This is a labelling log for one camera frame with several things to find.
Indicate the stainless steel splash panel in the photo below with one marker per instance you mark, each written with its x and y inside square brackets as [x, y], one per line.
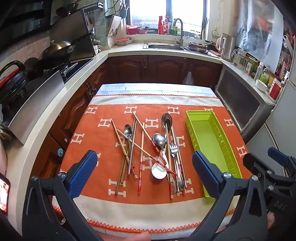
[39, 99]

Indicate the wok on stove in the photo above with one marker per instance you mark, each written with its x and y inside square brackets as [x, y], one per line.
[76, 30]

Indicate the small metal spoon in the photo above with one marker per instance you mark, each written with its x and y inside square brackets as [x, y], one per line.
[128, 131]

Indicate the steel kitchen faucet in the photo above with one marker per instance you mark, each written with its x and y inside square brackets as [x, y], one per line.
[181, 32]

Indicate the brown wooden kitchen cabinets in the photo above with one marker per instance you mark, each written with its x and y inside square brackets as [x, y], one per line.
[129, 67]

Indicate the smartphone with lit screen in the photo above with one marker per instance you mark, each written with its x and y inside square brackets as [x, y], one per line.
[3, 193]

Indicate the white bottle with green label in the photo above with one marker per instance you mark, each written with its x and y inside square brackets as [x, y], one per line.
[259, 71]

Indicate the orange patterned blanket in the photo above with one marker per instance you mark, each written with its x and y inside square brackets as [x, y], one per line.
[92, 129]

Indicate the large metal spoon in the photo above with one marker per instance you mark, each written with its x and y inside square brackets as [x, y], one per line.
[167, 119]

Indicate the black pot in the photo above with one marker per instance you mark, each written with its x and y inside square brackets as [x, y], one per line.
[32, 66]

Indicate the grey appliance cabinet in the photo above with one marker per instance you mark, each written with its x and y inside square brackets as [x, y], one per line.
[240, 99]

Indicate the silver refrigerator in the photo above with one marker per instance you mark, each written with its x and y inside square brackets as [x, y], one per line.
[277, 129]

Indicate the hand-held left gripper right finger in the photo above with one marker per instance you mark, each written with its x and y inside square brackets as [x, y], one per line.
[205, 176]

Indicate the dark wok with lid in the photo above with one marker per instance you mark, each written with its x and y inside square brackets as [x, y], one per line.
[59, 47]

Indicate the person's right hand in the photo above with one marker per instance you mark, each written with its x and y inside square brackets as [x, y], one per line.
[271, 221]

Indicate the steel kitchen sink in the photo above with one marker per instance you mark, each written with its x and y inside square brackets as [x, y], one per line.
[164, 45]

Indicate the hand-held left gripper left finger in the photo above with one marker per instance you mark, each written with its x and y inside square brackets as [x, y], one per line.
[83, 173]

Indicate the metal chopstick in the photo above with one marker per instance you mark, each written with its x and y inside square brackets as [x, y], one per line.
[132, 148]

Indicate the cutting board rack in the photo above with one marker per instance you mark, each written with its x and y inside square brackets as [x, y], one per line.
[114, 26]

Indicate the clear plastic wall bag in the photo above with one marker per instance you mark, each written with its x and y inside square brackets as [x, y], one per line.
[259, 30]

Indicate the blue round hook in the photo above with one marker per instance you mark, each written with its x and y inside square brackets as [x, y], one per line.
[60, 151]

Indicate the pink bottle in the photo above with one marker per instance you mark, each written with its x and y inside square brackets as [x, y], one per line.
[165, 27]

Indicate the row of condiment bottles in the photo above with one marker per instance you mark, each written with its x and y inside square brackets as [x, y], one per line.
[251, 67]

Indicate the pink basin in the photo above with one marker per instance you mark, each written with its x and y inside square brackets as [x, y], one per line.
[136, 30]

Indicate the black electric cooker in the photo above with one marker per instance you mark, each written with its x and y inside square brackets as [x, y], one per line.
[11, 83]

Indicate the stack of dishes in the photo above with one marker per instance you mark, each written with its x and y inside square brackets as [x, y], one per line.
[197, 46]

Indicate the red spray bottle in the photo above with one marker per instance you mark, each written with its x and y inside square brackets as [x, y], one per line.
[160, 26]

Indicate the white plastic bag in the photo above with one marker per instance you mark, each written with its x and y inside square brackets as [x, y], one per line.
[188, 78]

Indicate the pale table cover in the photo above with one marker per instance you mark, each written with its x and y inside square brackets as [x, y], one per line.
[150, 88]

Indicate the kitchen window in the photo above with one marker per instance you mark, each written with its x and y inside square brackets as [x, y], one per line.
[148, 11]

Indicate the white ceramic spoon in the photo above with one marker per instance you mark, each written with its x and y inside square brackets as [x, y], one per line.
[158, 172]

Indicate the white wall outlet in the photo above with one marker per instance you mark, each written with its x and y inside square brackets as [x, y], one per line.
[216, 31]

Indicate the black gas stove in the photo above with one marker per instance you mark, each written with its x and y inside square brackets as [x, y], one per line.
[76, 67]

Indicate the pink bowl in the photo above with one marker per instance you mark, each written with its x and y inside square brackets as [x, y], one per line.
[122, 42]

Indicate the white bowl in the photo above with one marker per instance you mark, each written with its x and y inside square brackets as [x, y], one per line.
[261, 85]

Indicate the green plastic utensil tray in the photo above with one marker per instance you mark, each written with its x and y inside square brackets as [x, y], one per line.
[208, 139]

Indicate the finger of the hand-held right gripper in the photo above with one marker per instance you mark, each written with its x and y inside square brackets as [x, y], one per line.
[277, 156]
[253, 163]

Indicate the steel electric kettle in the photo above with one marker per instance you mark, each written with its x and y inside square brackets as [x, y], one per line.
[225, 47]

